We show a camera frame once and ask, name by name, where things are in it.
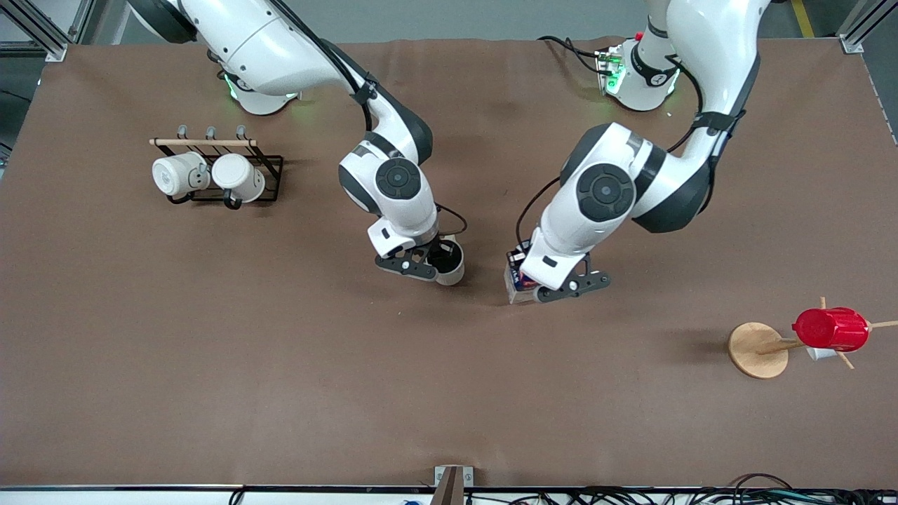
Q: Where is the white mug with grey interior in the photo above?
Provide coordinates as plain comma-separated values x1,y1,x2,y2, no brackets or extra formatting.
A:
429,234,466,287

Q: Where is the blue milk carton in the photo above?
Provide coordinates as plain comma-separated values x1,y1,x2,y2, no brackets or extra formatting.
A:
503,241,542,305

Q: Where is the red plastic cup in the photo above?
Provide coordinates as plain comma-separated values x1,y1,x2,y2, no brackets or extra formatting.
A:
792,307,871,353

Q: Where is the plain white mug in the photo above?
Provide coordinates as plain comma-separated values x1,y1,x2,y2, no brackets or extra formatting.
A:
211,153,267,204

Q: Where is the wooden mug tree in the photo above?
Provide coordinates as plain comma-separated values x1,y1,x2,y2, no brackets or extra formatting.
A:
728,296,898,380

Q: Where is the white mug with printed logo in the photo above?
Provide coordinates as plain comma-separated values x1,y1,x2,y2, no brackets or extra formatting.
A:
152,151,211,199

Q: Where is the black wire mug rack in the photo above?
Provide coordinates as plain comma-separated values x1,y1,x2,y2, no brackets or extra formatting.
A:
149,125,284,210

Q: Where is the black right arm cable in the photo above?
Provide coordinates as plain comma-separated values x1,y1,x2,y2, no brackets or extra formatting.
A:
270,0,469,238

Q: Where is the black base power cable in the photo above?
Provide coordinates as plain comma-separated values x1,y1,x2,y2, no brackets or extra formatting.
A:
537,35,605,75

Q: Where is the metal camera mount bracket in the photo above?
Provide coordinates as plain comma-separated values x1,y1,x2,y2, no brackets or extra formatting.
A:
430,464,475,505

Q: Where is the black cable bundle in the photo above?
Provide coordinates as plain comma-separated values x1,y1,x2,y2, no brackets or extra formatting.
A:
463,473,898,505

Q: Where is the aluminium frame post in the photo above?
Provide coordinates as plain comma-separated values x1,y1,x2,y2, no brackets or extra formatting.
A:
837,0,898,55

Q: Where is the aluminium frame profile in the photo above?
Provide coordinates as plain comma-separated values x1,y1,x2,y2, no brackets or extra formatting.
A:
0,0,97,63

